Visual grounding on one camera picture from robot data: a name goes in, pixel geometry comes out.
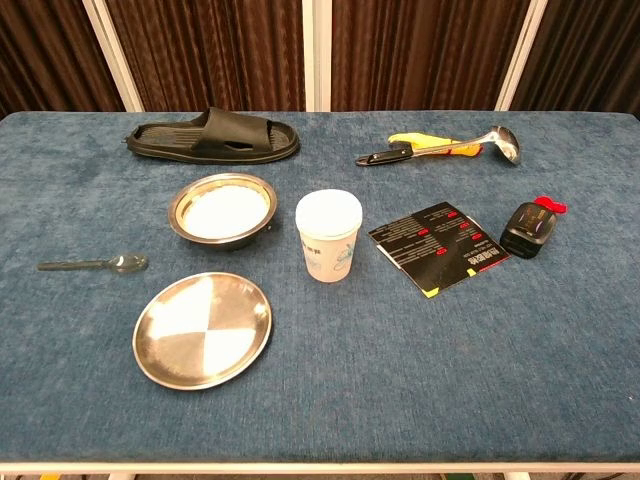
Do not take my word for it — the stainless steel plate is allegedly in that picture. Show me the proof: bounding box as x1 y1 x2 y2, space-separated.
132 271 274 392

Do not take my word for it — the black rubber slipper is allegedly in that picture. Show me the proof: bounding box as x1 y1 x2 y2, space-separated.
124 106 301 166

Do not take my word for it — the black printed leaflet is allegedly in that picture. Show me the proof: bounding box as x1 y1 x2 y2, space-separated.
368 201 512 300

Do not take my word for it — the stainless steel bowl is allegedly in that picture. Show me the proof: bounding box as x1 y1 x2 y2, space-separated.
167 172 279 252

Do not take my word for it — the white paper cup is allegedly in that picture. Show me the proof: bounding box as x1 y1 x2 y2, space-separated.
294 188 364 284

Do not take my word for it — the blue table cover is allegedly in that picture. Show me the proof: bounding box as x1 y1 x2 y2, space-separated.
0 110 640 465

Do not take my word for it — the stainless steel ladle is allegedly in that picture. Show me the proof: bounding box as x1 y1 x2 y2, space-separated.
354 124 522 168

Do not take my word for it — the brown curtain screen panel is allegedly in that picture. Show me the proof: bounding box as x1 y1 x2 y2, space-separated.
509 0 640 120
0 0 144 120
317 0 549 113
82 0 319 113

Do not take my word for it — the black red-capped sauce bottle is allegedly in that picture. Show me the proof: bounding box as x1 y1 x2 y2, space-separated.
499 195 571 261

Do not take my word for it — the clear plastic spoon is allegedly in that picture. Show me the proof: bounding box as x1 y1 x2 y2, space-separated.
37 253 150 275

